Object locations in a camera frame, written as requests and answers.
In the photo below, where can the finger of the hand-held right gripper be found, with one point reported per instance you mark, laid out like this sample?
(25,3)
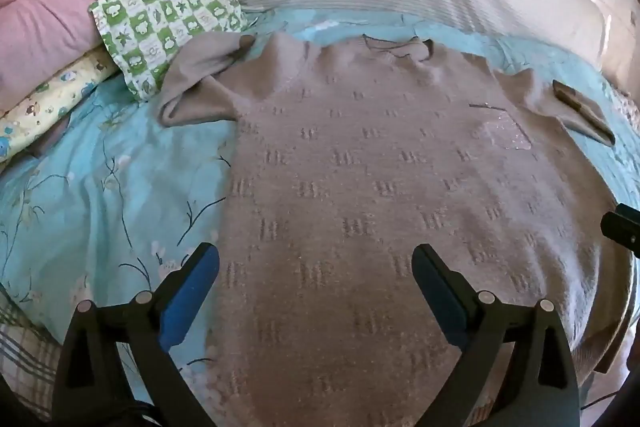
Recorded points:
(622,227)

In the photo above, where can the plaid cloth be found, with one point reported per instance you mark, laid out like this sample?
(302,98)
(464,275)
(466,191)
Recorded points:
(20,357)

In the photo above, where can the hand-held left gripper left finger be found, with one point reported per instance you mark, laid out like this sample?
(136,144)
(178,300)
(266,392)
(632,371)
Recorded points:
(190,294)

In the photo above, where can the beige knitted sweater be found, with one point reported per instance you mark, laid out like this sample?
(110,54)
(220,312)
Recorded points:
(350,182)

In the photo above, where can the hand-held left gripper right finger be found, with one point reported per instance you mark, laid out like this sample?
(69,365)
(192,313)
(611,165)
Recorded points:
(442,299)

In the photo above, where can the yellow cartoon print cloth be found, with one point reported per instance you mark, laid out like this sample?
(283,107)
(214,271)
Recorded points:
(50,102)

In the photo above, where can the green checkered pillow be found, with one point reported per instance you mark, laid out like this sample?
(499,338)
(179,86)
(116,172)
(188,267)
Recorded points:
(160,22)

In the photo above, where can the blue floral bed sheet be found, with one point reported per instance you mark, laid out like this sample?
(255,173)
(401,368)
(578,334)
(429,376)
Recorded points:
(125,187)

